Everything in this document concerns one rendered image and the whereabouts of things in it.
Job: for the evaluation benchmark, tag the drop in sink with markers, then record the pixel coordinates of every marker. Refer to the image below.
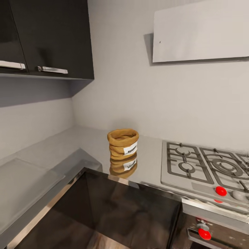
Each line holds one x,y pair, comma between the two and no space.
22,184

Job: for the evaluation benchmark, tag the oven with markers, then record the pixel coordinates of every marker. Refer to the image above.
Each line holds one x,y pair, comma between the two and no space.
196,228

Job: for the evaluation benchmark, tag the cabinet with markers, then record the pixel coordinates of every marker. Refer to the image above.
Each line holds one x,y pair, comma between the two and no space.
45,39

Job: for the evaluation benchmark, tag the burner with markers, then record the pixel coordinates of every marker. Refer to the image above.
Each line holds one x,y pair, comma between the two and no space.
218,173

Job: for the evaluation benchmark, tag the range hood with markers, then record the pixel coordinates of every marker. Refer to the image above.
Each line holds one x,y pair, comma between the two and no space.
203,30

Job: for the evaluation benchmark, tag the popcorn bag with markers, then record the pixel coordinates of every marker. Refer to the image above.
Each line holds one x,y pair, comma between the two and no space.
122,143

